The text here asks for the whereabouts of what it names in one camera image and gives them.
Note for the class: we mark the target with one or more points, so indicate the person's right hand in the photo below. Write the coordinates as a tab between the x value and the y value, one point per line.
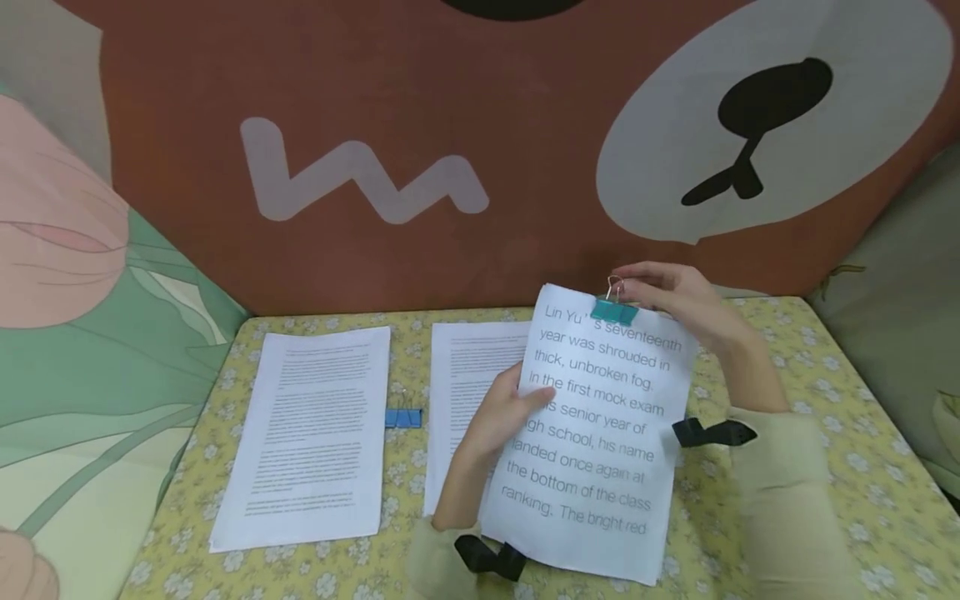
686	304

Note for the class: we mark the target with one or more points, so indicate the person's left hand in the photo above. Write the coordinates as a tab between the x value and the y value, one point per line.
495	421

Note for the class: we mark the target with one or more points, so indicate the person's right fingers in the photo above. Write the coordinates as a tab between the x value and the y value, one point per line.
649	287

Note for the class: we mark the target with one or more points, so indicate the person's left thumb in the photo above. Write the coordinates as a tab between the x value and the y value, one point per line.
534	400

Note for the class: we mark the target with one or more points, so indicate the teal binder clip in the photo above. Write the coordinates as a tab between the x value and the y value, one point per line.
614	307

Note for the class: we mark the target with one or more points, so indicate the large print paper stack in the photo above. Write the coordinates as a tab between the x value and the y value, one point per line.
592	442

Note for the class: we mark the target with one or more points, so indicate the person's left forearm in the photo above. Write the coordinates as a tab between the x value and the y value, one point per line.
454	500

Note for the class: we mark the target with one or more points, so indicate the person's right forearm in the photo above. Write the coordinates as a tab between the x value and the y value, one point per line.
780	467

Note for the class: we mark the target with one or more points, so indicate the small print paper stack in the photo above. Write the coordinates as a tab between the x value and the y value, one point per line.
469	392
307	437

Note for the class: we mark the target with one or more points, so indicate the blue binder clip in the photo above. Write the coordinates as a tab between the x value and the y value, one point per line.
403	417

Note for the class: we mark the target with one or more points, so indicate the black wrist band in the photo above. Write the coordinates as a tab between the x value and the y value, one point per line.
712	432
491	557

